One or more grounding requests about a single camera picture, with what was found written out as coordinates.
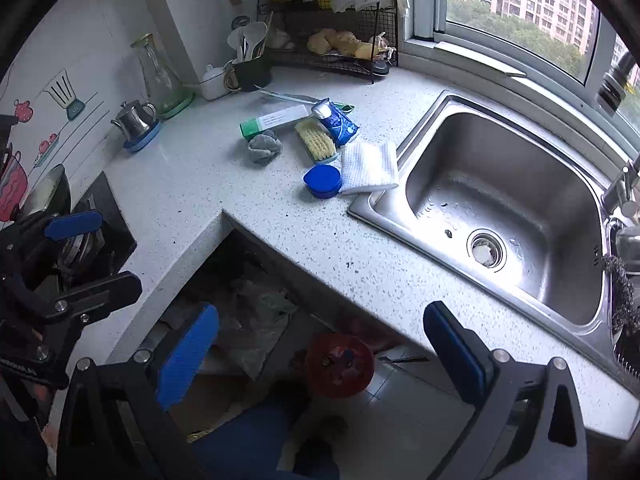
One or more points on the dark green utensil mug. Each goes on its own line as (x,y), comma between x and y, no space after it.
(252,75)

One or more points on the stainless steel sink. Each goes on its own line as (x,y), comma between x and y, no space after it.
(500,185)

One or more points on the green and white box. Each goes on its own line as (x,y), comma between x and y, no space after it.
(275,122)

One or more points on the person's blue trouser leg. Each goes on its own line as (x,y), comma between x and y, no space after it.
(250,440)

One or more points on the gas stove burner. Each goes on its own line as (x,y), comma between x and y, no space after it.
(112,230)

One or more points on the white plastic spoon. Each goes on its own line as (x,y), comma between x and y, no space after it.
(255,35)
(236,40)

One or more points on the white lidded ceramic jar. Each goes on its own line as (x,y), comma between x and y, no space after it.
(214,82)

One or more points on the blue saucer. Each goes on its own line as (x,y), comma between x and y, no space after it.
(145,142)

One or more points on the steel wool scrubber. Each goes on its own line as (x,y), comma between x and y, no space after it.
(617,290)

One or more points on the green plastic tray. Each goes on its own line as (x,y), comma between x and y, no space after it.
(182,102)

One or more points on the fruit wall sticker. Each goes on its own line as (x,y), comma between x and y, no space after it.
(48,144)

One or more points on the white dishcloth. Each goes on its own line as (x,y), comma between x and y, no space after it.
(370,167)

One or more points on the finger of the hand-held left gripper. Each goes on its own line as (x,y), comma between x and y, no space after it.
(100,290)
(75,225)

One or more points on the blue tissue packet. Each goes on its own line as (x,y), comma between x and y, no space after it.
(340,125)

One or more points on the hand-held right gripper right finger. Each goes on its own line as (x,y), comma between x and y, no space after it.
(460,350)

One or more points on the round blue lid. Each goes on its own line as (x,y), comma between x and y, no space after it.
(322,181)

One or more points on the yellow bristle scrub brush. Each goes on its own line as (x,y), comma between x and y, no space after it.
(315,142)

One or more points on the ginger root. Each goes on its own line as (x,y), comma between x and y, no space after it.
(357,46)
(320,41)

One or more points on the grey cloth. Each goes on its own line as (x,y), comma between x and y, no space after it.
(262,147)

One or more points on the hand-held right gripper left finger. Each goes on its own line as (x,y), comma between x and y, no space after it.
(185,355)

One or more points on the steel pot with glass lid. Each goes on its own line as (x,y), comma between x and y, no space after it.
(47,190)

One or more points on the steel faucet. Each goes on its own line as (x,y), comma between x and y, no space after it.
(612,87)

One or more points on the pink wall sticker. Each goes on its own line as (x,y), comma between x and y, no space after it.
(23,109)

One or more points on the small steel teapot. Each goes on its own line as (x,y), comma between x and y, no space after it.
(132,120)

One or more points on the window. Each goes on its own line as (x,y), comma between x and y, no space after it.
(430,0)

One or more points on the red pot wall sticker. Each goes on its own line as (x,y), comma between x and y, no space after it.
(11,190)

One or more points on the spatula wall sticker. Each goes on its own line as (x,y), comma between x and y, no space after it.
(65,92)

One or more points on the garlic bulb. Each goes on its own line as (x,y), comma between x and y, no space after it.
(281,38)

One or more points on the steel ladle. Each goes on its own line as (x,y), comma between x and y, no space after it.
(240,21)

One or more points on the red trash bin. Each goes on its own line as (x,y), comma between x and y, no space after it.
(340,365)

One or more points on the clear glass carafe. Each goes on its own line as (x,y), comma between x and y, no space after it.
(160,80)

